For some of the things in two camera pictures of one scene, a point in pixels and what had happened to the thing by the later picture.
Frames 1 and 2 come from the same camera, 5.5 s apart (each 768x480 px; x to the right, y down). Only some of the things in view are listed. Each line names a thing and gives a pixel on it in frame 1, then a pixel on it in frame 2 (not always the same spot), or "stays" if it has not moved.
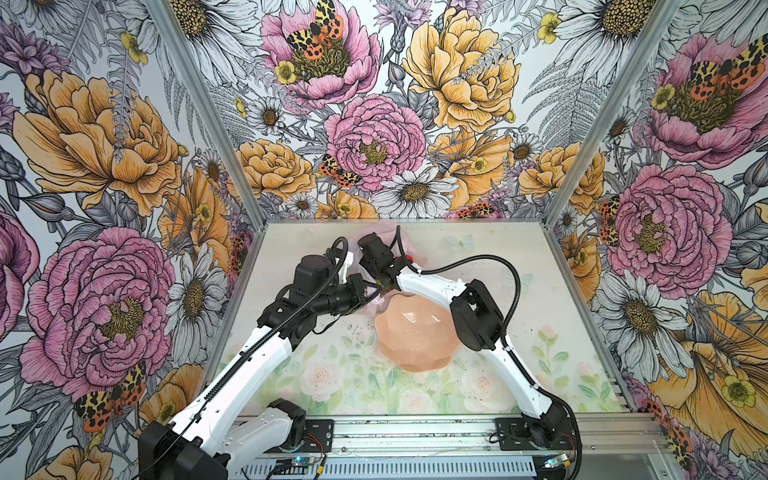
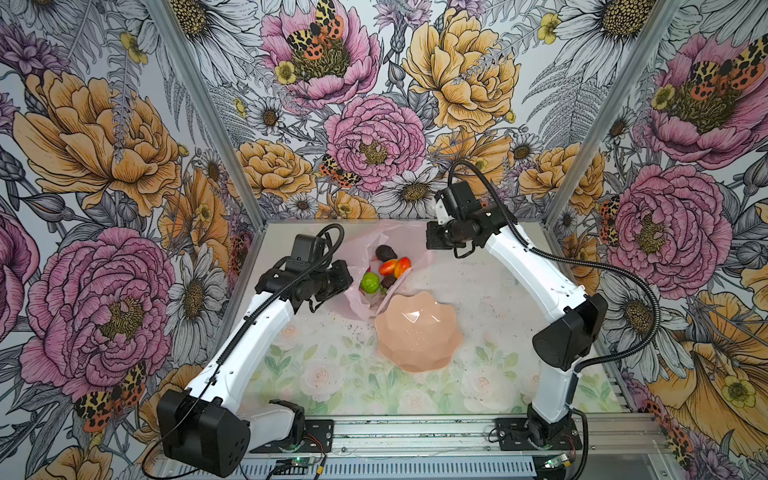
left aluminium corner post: [170, 20] stays
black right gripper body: [370, 266] to [448, 236]
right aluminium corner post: [664, 22] stays
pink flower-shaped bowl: [416, 334] stays
